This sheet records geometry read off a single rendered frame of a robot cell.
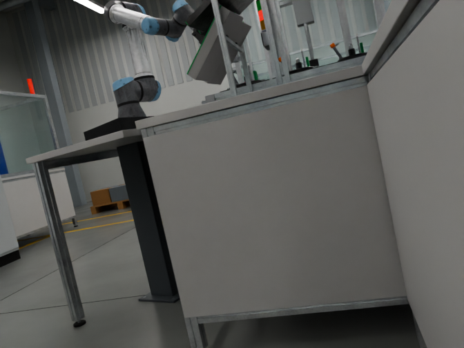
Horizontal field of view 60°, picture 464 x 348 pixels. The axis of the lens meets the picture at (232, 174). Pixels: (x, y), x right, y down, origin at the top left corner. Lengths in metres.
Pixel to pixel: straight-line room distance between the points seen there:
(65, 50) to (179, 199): 11.06
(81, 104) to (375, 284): 11.04
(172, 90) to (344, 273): 9.68
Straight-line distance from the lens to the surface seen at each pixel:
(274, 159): 1.25
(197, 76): 1.60
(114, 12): 2.26
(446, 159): 0.48
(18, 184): 5.79
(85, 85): 11.87
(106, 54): 11.61
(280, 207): 1.27
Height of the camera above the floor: 0.72
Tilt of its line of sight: 4 degrees down
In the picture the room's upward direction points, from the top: 12 degrees counter-clockwise
